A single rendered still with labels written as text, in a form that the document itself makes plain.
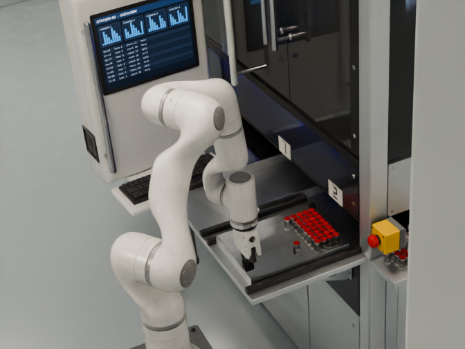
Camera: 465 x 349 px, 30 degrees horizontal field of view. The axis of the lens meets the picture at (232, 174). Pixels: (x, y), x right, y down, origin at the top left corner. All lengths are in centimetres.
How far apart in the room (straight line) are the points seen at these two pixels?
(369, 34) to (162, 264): 81
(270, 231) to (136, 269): 79
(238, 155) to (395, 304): 85
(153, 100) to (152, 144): 122
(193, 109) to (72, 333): 204
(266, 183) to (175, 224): 101
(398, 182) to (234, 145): 56
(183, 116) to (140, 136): 124
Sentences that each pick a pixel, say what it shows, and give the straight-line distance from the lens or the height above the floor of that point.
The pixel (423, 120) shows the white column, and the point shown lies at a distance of 68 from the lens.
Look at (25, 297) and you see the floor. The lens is 422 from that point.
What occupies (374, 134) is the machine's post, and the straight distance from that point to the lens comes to 250.
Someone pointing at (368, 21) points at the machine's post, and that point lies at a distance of 234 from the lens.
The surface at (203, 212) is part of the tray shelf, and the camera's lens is 299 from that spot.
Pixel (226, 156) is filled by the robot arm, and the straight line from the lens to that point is 236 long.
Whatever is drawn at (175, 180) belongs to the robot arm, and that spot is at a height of 143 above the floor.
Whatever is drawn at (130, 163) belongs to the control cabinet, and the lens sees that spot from 337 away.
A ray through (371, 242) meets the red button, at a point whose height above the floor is 100.
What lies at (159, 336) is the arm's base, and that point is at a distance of 230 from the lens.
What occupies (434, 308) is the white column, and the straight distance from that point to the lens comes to 76.
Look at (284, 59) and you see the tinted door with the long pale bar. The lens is 288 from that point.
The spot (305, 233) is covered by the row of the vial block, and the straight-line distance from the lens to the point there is 278.
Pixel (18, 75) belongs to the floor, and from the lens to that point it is 645.
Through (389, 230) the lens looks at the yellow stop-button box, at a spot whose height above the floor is 103.
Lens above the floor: 255
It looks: 32 degrees down
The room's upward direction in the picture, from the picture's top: 5 degrees counter-clockwise
